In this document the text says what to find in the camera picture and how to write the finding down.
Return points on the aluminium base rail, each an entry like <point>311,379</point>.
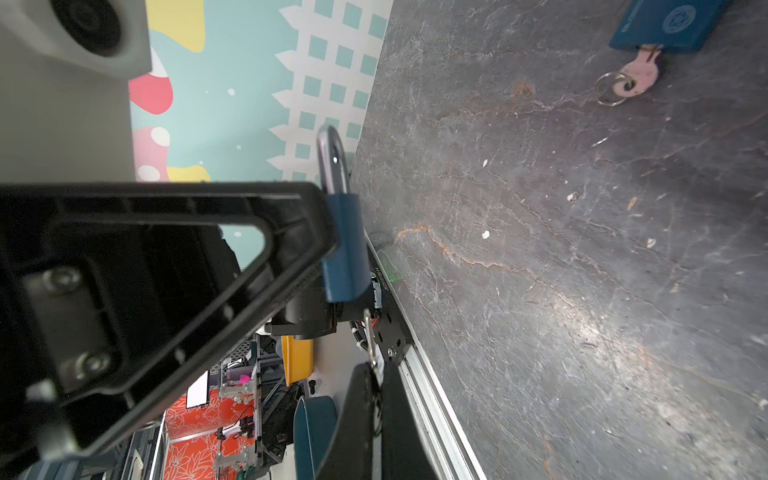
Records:
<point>441,433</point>

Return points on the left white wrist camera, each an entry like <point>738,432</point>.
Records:
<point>65,73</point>

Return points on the large blue padlock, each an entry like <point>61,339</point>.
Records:
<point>680,26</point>

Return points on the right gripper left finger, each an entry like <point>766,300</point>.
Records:
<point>350,453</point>

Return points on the silver key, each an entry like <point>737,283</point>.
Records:
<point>633,79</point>

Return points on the small blue padlock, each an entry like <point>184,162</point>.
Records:
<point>346,271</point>

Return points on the small key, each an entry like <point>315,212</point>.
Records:
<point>367,319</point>

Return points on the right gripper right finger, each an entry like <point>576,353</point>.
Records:
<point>403,454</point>

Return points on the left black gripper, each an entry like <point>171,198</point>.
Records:
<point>115,297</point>

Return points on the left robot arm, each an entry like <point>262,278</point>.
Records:
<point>306,312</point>

